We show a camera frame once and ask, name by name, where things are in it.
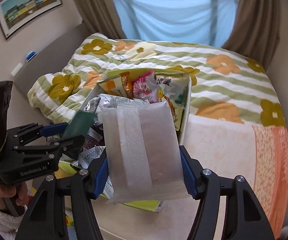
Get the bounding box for dark green snack packet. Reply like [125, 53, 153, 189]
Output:
[62, 111, 97, 138]

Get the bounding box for translucent white snack pack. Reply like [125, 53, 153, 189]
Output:
[97, 97, 192, 204]

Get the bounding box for pink strawberry snack bag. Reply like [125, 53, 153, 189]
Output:
[132, 70, 160, 103]

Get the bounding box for grey printed Oishi bag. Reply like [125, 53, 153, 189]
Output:
[71, 94, 149, 170]

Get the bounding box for orange cake snack pack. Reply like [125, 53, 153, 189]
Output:
[98, 72, 134, 99]

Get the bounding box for Oishi stick snack bag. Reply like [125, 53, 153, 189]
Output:
[156, 73, 189, 131]

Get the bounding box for white fluffy sleeve forearm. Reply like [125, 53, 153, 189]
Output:
[0, 211, 24, 240]

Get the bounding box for person's left hand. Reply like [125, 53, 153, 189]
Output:
[0, 182, 29, 210]

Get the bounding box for orange floral towel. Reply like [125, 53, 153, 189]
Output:
[252, 126, 288, 238]

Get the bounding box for blue white object on headboard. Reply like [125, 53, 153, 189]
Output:
[25, 51, 37, 62]

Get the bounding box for grey headboard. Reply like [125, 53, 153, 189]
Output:
[14, 23, 90, 95]

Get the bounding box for green cardboard snack box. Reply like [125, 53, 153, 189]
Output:
[33, 67, 193, 213]

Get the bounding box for framed houses picture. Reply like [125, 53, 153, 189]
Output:
[0, 0, 62, 39]

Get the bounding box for floral striped quilt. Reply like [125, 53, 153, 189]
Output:
[27, 33, 285, 128]

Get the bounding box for left brown curtain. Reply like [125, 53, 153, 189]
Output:
[73, 0, 126, 39]

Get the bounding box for brown curtain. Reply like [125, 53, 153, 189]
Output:
[222, 0, 280, 69]
[73, 0, 126, 39]

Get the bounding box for right brown curtain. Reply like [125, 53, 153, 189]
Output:
[222, 0, 280, 69]

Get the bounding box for light blue hanging sheet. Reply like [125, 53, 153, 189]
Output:
[113, 0, 238, 47]

